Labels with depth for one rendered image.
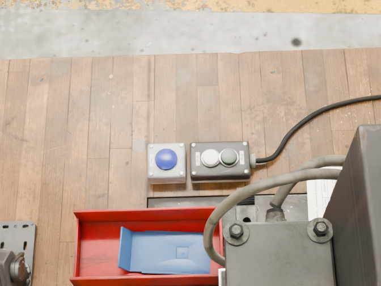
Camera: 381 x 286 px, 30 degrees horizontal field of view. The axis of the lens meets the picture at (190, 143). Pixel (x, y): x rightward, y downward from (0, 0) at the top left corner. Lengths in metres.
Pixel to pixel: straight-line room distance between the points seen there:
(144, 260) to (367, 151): 0.79
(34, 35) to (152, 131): 1.32
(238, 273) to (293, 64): 0.84
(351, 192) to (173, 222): 0.75
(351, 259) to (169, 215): 0.72
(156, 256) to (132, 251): 0.04
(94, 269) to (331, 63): 0.59
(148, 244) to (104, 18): 1.46
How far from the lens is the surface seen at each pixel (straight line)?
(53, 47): 2.55
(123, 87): 1.37
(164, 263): 1.22
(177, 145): 1.27
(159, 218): 1.24
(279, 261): 0.60
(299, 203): 1.27
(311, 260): 0.60
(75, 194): 1.29
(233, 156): 1.25
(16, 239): 1.28
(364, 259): 0.49
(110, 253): 1.24
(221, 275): 0.97
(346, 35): 2.54
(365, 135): 0.49
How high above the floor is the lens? 2.08
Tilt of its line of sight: 65 degrees down
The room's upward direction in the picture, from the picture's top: 5 degrees counter-clockwise
